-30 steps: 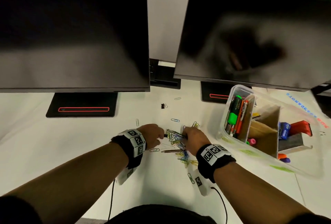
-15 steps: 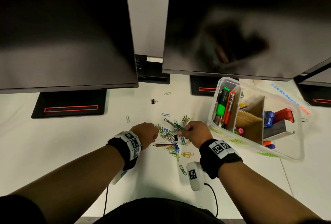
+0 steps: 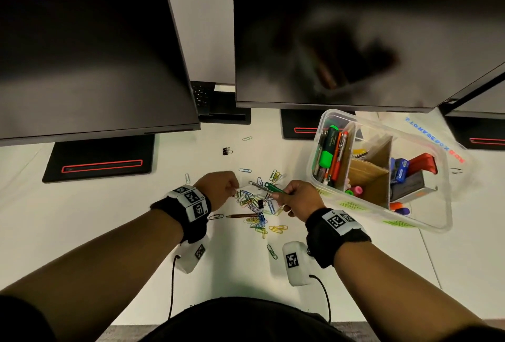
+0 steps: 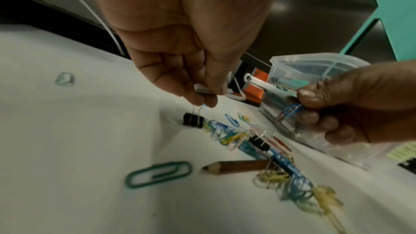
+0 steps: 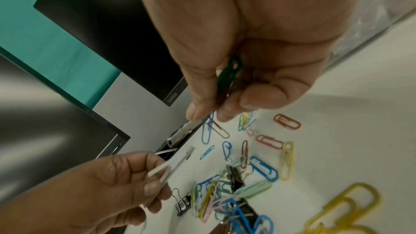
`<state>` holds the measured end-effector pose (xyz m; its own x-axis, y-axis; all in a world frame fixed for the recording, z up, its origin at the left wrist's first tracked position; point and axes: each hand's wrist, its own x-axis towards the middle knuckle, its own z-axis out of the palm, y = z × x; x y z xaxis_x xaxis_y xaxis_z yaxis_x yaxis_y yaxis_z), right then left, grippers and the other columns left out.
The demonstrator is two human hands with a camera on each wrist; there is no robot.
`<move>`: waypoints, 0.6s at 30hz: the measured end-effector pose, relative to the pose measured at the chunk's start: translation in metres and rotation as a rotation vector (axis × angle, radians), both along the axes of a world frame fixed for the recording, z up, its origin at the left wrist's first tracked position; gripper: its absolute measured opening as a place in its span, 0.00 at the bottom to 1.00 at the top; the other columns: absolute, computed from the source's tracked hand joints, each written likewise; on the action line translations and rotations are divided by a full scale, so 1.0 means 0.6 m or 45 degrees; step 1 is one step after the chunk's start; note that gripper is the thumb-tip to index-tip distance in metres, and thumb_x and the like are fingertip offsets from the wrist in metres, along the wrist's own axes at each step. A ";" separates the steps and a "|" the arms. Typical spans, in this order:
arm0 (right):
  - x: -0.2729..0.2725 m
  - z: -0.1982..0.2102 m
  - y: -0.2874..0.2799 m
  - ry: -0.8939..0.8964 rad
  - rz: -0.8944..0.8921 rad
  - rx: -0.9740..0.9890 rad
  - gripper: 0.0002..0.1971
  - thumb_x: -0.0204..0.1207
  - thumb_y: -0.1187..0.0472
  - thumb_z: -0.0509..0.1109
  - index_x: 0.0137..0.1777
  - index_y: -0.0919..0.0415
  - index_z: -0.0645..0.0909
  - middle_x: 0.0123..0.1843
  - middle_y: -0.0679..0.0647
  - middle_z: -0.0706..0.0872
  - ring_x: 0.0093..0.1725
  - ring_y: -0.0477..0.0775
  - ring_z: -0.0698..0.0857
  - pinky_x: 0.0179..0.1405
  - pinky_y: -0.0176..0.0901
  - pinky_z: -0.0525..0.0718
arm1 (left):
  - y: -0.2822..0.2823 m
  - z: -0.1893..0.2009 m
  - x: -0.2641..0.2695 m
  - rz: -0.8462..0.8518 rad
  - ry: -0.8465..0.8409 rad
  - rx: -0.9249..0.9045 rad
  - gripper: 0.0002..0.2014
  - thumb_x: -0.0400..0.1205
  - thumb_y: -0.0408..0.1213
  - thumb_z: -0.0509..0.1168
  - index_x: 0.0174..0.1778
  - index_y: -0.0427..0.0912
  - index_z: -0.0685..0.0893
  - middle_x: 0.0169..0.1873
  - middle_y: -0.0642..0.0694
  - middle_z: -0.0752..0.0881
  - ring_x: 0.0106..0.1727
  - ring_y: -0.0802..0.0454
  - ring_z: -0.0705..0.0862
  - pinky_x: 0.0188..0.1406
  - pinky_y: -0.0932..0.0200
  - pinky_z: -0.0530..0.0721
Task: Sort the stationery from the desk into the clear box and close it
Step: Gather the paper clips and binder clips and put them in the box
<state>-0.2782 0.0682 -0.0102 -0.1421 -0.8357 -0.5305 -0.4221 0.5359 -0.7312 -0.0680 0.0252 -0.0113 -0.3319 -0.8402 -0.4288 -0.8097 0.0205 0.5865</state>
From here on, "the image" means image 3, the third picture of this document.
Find person's right hand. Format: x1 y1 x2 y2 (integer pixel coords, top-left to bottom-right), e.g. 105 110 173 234
271 179 326 223

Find person's left hand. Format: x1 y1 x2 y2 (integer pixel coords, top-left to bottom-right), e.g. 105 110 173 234
193 171 240 212

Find green highlighter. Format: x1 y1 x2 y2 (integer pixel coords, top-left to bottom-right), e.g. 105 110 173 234
318 125 340 169

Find pile of pens and markers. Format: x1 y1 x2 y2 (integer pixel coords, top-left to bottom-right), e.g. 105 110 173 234
312 125 350 188

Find heap of coloured paper clips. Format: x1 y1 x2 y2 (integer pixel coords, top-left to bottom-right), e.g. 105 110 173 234
184 135 291 261

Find blue staples box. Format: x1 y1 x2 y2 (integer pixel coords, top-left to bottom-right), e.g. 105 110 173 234
390 158 410 185

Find orange ridged board eraser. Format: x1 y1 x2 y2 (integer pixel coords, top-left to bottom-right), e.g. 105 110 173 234
406 152 439 177

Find clear plastic storage box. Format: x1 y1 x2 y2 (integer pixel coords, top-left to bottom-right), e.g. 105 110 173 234
306 108 453 234

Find person's left forearm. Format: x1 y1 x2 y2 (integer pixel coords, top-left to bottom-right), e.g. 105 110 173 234
0 209 184 342

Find person's right forearm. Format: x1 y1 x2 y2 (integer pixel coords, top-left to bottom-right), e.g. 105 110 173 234
333 241 505 342

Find black left wristband with markers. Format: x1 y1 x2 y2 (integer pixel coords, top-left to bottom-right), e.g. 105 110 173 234
149 184 213 245

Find black wristband with markers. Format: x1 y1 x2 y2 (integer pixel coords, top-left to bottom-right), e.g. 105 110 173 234
149 184 213 245
305 207 372 269

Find black right wristband with markers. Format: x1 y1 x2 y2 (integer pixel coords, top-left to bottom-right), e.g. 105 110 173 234
305 207 372 269

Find brown cardboard dividers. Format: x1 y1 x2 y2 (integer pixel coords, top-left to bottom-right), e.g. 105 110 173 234
335 134 393 209

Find black monitor base red stripe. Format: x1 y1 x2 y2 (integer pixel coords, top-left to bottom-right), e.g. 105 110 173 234
42 134 156 184
445 115 505 152
280 108 328 141

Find clear plastic box lid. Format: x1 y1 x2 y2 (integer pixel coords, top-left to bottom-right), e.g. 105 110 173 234
355 110 474 200

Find black computer monitor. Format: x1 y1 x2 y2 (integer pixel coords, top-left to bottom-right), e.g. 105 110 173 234
233 0 505 113
0 0 201 147
438 62 505 119

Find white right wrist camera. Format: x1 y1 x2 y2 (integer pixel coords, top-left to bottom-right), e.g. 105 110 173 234
282 241 316 287

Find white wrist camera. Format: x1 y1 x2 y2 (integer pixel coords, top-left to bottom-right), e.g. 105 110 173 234
282 241 316 287
175 235 211 275

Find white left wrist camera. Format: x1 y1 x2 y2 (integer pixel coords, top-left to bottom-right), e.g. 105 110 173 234
175 235 211 275

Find black right camera cable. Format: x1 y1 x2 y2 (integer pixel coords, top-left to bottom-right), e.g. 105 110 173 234
309 274 332 324

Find black camera cable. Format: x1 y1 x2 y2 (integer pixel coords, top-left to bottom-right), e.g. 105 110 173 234
168 255 181 321
309 274 332 324

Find black left camera cable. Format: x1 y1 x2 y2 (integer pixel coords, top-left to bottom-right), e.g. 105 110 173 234
168 255 181 321

